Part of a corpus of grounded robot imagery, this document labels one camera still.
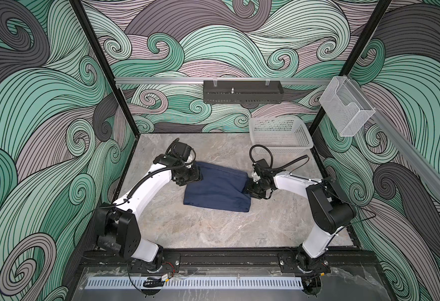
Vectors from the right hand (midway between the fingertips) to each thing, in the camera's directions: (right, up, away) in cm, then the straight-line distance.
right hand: (243, 193), depth 92 cm
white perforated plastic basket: (+31, +31, +27) cm, 52 cm away
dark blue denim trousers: (-12, +3, +1) cm, 12 cm away
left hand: (-22, +10, -10) cm, 26 cm away
